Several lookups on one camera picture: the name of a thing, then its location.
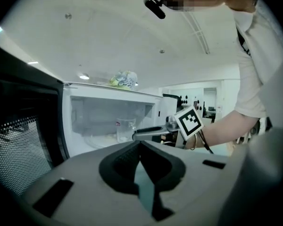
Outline person's right forearm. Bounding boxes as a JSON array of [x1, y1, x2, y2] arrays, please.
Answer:
[[185, 107, 260, 151]]

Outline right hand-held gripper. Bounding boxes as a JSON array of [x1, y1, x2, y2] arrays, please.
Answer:
[[132, 105, 205, 149]]

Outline white ceiling track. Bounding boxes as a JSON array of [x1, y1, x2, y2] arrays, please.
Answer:
[[183, 14, 211, 55]]

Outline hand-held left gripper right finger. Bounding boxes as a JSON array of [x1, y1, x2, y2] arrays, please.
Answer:
[[140, 140, 246, 226]]

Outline black wrist band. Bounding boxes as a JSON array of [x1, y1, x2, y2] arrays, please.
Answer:
[[199, 128, 214, 155]]

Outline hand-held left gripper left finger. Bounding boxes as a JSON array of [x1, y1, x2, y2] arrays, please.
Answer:
[[15, 140, 156, 226]]

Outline clear glass cup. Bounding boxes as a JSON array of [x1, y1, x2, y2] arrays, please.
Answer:
[[116, 117, 137, 143]]

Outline crumpled patterned bag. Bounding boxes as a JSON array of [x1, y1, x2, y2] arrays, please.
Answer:
[[105, 70, 140, 90]]

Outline white panel with black pegs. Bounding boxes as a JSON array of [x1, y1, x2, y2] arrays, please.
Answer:
[[179, 88, 204, 112]]

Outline gold bracelet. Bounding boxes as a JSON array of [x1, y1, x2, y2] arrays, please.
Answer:
[[190, 132, 200, 151]]

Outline black shoulder strap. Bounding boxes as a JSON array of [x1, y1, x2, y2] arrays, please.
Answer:
[[236, 28, 252, 57]]

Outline glass turntable plate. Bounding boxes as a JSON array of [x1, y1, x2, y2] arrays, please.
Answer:
[[83, 132, 119, 149]]

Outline person's white shirt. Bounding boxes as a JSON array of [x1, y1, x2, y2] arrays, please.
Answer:
[[226, 5, 283, 155]]

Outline white microwave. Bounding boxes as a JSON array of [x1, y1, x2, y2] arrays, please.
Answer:
[[0, 39, 166, 195]]

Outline black head camera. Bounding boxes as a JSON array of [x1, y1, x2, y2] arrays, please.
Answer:
[[143, 0, 166, 20]]

